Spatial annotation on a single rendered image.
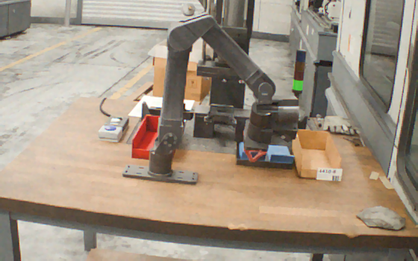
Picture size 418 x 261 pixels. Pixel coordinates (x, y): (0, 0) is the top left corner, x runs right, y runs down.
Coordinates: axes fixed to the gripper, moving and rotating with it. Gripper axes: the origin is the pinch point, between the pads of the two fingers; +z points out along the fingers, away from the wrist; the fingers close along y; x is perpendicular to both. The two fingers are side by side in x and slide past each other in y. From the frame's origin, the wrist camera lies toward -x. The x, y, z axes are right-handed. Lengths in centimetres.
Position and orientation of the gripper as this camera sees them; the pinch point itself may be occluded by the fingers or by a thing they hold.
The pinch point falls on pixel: (252, 154)
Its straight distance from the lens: 155.7
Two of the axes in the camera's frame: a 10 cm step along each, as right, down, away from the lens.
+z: -0.6, 6.8, 7.3
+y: 0.7, -7.2, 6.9
